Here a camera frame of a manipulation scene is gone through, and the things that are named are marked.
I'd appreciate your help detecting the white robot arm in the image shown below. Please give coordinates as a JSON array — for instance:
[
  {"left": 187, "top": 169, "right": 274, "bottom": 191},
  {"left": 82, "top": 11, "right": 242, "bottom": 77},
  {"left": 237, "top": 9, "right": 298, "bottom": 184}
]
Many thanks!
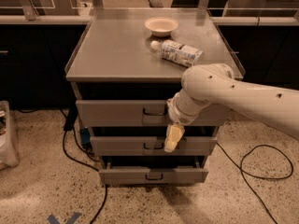
[{"left": 164, "top": 63, "right": 299, "bottom": 152}]

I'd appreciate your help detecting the grey drawer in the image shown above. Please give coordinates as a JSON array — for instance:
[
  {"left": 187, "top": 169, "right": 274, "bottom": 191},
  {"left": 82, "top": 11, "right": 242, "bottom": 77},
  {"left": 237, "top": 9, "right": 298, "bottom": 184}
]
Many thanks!
[
  {"left": 76, "top": 99, "right": 232, "bottom": 128},
  {"left": 99, "top": 168, "right": 208, "bottom": 185},
  {"left": 91, "top": 136, "right": 217, "bottom": 156}
]

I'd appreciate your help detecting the blue power box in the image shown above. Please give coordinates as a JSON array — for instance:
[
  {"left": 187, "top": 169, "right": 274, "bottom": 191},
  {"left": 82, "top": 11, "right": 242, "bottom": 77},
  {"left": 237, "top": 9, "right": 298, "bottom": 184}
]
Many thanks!
[{"left": 79, "top": 128, "right": 91, "bottom": 147}]

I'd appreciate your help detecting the black cable left floor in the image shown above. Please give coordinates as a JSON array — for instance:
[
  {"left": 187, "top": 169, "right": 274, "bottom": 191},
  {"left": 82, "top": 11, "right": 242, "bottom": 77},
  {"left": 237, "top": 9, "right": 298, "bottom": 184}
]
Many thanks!
[{"left": 59, "top": 108, "right": 108, "bottom": 224}]

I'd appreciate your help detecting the grey middle drawer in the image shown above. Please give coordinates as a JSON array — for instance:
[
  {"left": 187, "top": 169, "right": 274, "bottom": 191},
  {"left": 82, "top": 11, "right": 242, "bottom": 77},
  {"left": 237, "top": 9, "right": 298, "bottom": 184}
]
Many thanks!
[{"left": 91, "top": 136, "right": 217, "bottom": 156}]

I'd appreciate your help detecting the black cable right floor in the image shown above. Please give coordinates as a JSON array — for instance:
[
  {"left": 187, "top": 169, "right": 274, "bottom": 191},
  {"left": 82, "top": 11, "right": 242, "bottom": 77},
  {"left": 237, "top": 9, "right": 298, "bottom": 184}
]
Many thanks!
[{"left": 216, "top": 142, "right": 295, "bottom": 224}]

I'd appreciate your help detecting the black cable floor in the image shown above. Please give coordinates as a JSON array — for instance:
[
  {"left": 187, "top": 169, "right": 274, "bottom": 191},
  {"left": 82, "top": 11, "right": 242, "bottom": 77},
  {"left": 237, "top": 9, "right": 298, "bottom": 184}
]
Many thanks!
[
  {"left": 216, "top": 142, "right": 295, "bottom": 224},
  {"left": 59, "top": 108, "right": 108, "bottom": 224}
]

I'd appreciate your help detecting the grey metal drawer cabinet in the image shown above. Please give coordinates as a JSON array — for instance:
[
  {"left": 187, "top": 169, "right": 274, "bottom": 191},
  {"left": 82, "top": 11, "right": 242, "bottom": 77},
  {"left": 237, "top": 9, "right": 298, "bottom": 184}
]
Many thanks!
[{"left": 66, "top": 8, "right": 245, "bottom": 171}]

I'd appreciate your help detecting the white paper bowl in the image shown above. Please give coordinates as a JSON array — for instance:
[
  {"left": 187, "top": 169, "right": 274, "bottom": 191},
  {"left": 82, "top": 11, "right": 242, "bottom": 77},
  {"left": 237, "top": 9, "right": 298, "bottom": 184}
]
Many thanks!
[{"left": 145, "top": 17, "right": 178, "bottom": 37}]

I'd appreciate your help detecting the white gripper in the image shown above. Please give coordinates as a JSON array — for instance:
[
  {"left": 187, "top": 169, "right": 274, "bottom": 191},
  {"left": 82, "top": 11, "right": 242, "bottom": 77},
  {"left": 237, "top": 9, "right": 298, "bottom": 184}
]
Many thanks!
[{"left": 164, "top": 98, "right": 191, "bottom": 152}]

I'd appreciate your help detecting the white plastic bin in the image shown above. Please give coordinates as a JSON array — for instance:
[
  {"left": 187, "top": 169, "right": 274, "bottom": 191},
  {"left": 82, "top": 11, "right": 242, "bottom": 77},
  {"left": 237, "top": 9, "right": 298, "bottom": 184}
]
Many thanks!
[{"left": 0, "top": 101, "right": 20, "bottom": 170}]

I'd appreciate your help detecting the grey bottom drawer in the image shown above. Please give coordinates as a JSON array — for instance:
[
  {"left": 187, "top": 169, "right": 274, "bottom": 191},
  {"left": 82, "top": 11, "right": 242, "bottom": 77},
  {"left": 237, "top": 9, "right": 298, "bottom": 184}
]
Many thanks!
[{"left": 99, "top": 168, "right": 208, "bottom": 185}]

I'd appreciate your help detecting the grey top drawer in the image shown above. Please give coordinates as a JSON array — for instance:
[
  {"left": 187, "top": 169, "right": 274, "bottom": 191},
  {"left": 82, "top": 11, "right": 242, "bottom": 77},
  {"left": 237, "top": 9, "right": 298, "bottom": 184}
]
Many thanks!
[{"left": 76, "top": 99, "right": 232, "bottom": 128}]

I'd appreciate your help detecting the clear plastic water bottle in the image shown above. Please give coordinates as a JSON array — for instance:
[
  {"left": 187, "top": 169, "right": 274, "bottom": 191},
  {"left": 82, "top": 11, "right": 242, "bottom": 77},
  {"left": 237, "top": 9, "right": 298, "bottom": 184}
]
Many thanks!
[{"left": 150, "top": 40, "right": 204, "bottom": 68}]

